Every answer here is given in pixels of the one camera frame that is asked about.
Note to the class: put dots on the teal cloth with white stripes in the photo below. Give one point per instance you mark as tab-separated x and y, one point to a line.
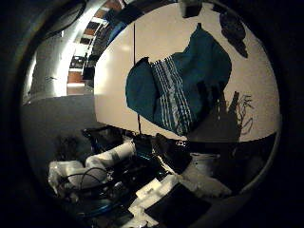
190	79

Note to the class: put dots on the wooden shelf unit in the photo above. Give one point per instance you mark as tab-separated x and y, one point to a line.
80	60

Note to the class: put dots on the black crumpled item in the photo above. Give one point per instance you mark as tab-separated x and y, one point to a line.
234	31

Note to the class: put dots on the blue chair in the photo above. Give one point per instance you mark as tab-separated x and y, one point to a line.
116	29

